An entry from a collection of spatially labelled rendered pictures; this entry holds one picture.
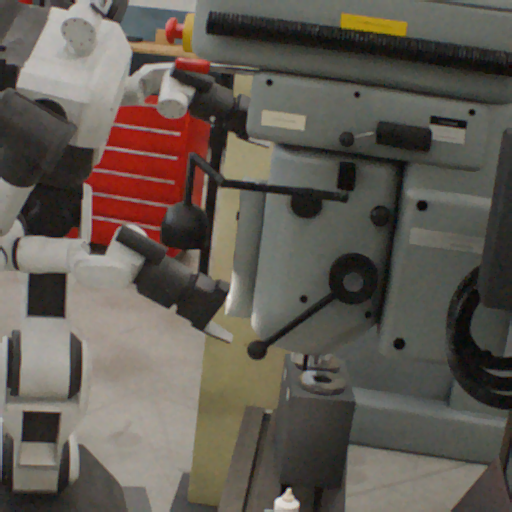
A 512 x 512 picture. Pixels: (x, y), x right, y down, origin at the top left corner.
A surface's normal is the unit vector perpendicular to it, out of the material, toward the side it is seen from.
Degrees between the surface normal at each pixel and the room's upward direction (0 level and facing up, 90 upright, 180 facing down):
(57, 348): 61
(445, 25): 90
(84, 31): 121
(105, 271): 114
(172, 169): 90
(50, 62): 32
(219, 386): 90
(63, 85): 73
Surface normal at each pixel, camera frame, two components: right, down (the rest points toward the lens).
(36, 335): 0.25, -0.20
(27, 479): 0.16, 0.62
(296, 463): 0.03, 0.28
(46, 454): 0.22, -0.61
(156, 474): 0.12, -0.95
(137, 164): -0.23, 0.24
